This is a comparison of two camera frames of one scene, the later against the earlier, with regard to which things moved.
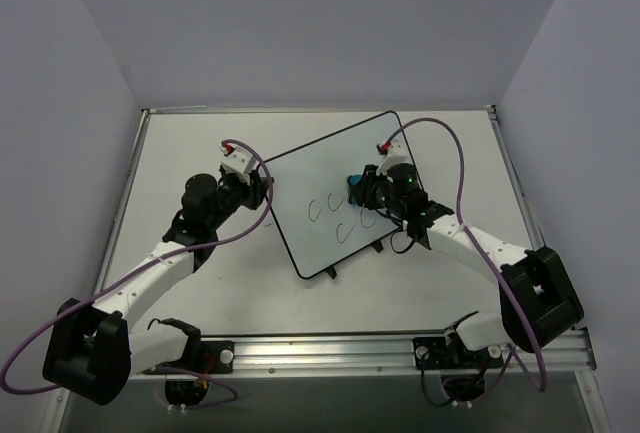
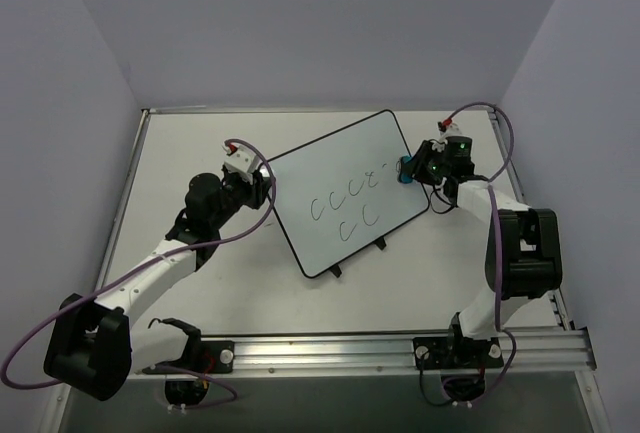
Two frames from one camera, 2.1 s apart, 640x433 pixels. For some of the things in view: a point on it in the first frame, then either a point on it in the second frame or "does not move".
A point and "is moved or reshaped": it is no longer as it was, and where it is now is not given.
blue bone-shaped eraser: (353, 197) is moved or reshaped
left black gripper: (256, 191) does not move
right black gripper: (368, 192) -> (422, 162)
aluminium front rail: (572, 355) does not move
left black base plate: (213, 357) does not move
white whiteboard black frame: (311, 197) does not move
